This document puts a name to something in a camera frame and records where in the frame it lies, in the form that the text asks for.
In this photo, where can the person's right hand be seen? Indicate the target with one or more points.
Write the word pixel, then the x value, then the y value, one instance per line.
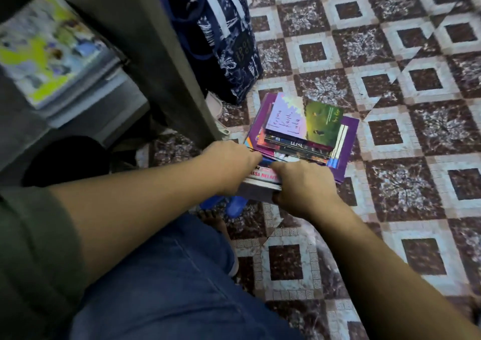
pixel 308 189

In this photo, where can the person's blue jeans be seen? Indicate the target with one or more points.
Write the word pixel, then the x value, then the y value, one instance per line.
pixel 176 287

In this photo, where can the pile of grey booklets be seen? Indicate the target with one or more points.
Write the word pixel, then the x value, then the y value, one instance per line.
pixel 97 91

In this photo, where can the person's left hand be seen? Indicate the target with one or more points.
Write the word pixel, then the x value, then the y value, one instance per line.
pixel 229 167

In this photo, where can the stack of colourful books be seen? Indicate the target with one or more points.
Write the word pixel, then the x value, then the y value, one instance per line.
pixel 300 133

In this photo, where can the blue sandal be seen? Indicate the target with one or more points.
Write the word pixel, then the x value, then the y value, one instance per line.
pixel 235 205

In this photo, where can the person's right forearm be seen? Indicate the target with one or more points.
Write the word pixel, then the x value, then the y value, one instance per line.
pixel 387 283

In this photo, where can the person's green sleeve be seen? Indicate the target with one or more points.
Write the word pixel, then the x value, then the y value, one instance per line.
pixel 33 261

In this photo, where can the person's left fingers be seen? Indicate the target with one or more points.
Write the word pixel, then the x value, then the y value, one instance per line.
pixel 252 163

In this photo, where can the person's bare foot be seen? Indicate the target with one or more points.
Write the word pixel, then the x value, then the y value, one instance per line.
pixel 218 221

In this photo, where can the dark blue patterned tote bag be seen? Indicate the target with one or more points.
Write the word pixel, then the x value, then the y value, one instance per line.
pixel 221 39

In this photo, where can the dark grey shelf unit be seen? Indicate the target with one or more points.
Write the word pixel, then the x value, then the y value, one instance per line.
pixel 158 50

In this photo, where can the person's left forearm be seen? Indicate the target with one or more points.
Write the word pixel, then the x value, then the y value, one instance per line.
pixel 127 215

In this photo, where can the person's right thumb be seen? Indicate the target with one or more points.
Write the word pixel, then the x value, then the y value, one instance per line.
pixel 285 167

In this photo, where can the colourful yellow cover magazine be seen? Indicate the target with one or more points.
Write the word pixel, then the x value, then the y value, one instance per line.
pixel 45 50

